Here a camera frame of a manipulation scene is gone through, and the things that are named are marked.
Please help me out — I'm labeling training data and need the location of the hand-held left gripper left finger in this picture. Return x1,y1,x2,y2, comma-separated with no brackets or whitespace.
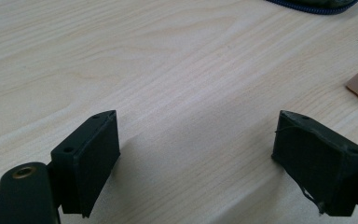
49,109,121,218

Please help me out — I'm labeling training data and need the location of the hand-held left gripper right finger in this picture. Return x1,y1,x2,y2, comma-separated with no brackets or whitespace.
270,109,358,217

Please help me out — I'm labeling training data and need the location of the dark blue ribbed fabric item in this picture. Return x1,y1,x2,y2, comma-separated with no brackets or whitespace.
265,0,358,16

